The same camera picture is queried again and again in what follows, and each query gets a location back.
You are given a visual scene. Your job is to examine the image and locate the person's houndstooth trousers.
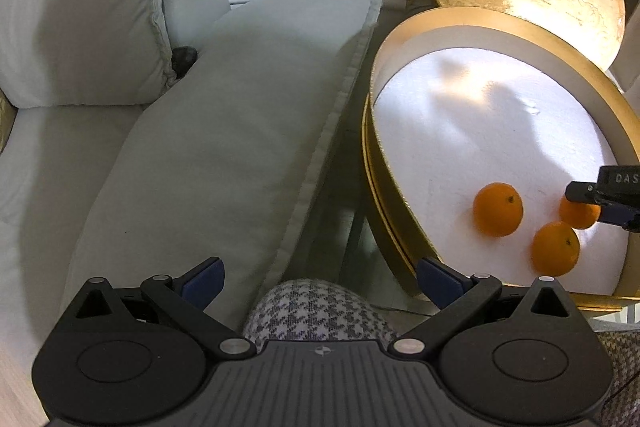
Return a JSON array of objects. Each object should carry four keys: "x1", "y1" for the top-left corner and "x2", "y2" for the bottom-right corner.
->
[{"x1": 243, "y1": 279, "x2": 640, "y2": 427}]

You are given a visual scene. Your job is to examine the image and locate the white back cushion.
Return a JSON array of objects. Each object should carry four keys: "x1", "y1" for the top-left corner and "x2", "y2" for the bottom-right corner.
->
[{"x1": 0, "y1": 0, "x2": 174, "y2": 109}]

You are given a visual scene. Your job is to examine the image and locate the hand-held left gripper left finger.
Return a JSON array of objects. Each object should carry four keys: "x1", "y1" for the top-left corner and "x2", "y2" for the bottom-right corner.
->
[{"x1": 65, "y1": 257, "x2": 256, "y2": 360}]

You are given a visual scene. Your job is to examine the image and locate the large white seat cushion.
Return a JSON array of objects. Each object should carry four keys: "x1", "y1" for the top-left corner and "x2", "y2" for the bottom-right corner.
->
[{"x1": 59, "y1": 0, "x2": 383, "y2": 323}]

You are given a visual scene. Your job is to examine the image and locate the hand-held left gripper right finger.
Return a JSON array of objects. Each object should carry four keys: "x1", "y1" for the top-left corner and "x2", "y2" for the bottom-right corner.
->
[{"x1": 390, "y1": 257, "x2": 581, "y2": 360}]

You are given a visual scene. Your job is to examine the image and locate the round golden gift box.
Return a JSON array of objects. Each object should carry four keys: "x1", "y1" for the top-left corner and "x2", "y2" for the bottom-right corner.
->
[{"x1": 361, "y1": 5, "x2": 640, "y2": 314}]

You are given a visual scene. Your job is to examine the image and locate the white sofa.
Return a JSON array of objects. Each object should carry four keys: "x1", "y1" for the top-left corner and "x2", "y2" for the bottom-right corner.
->
[{"x1": 0, "y1": 0, "x2": 386, "y2": 427}]

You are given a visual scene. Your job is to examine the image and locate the orange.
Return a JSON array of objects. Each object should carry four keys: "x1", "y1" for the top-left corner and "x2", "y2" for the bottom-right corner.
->
[
  {"x1": 531, "y1": 221, "x2": 581, "y2": 278},
  {"x1": 472, "y1": 182, "x2": 524, "y2": 238},
  {"x1": 559, "y1": 196, "x2": 602, "y2": 230}
]

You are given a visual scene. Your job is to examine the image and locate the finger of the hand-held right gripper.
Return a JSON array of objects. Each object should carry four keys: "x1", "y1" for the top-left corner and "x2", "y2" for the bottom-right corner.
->
[
  {"x1": 599, "y1": 205, "x2": 640, "y2": 234},
  {"x1": 565, "y1": 164, "x2": 640, "y2": 208}
]

